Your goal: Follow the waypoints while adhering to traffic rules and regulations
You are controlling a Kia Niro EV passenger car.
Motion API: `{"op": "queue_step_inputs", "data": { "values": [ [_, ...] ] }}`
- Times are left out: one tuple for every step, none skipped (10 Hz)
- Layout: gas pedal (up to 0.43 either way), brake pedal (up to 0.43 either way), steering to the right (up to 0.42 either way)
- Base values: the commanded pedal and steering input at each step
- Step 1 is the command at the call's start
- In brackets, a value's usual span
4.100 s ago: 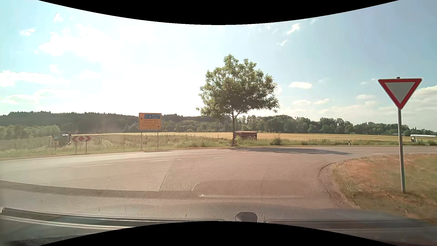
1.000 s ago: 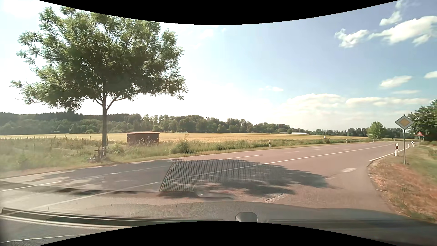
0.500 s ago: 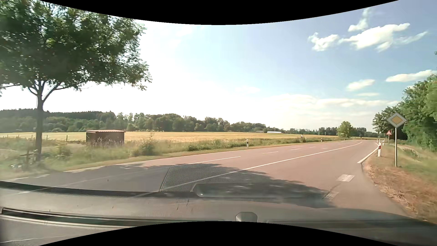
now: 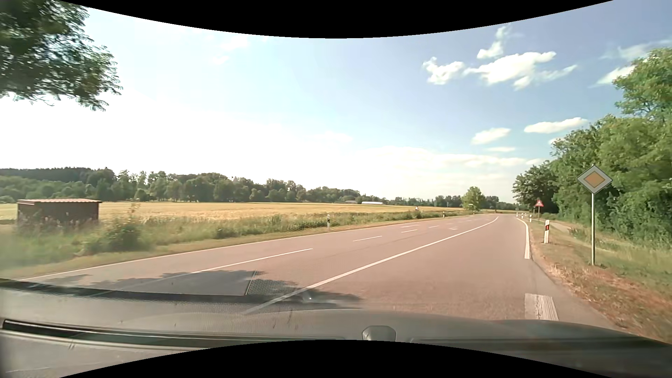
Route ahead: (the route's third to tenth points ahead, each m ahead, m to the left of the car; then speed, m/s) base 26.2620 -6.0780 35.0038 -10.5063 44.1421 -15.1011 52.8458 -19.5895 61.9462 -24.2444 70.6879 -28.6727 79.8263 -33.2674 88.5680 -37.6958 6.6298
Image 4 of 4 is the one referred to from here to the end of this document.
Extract grass verge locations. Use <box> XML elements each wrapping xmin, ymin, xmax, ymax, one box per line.
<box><xmin>527</xmin><ymin>216</ymin><xmax>672</xmax><ymax>344</ymax></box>
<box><xmin>0</xmin><ymin>209</ymin><xmax>468</xmax><ymax>280</ymax></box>

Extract road markings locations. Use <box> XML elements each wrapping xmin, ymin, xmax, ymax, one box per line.
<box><xmin>18</xmin><ymin>215</ymin><xmax>560</xmax><ymax>321</ymax></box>

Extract grey asphalt road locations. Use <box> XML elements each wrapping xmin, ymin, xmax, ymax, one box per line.
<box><xmin>16</xmin><ymin>212</ymin><xmax>620</xmax><ymax>331</ymax></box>

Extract single green tree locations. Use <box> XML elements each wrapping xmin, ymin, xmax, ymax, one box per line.
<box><xmin>461</xmin><ymin>186</ymin><xmax>487</xmax><ymax>212</ymax></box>

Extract row of trees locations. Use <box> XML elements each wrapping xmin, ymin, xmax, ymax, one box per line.
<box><xmin>512</xmin><ymin>47</ymin><xmax>672</xmax><ymax>247</ymax></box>

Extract wood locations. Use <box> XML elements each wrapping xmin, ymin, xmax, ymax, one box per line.
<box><xmin>0</xmin><ymin>167</ymin><xmax>518</xmax><ymax>211</ymax></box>

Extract brown wooden shed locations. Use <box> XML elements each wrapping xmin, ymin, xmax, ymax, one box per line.
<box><xmin>16</xmin><ymin>198</ymin><xmax>103</xmax><ymax>228</ymax></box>

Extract car's own bonnet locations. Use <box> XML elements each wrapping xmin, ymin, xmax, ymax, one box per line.
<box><xmin>0</xmin><ymin>286</ymin><xmax>672</xmax><ymax>378</ymax></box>

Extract yellow diamond road sign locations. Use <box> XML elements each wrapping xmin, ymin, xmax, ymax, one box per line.
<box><xmin>576</xmin><ymin>165</ymin><xmax>613</xmax><ymax>266</ymax></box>

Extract yellow grain field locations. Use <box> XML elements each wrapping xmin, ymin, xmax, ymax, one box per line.
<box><xmin>0</xmin><ymin>202</ymin><xmax>463</xmax><ymax>222</ymax></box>

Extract overhanging tree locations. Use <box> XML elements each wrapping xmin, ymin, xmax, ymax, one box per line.
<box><xmin>0</xmin><ymin>0</ymin><xmax>123</xmax><ymax>112</ymax></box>

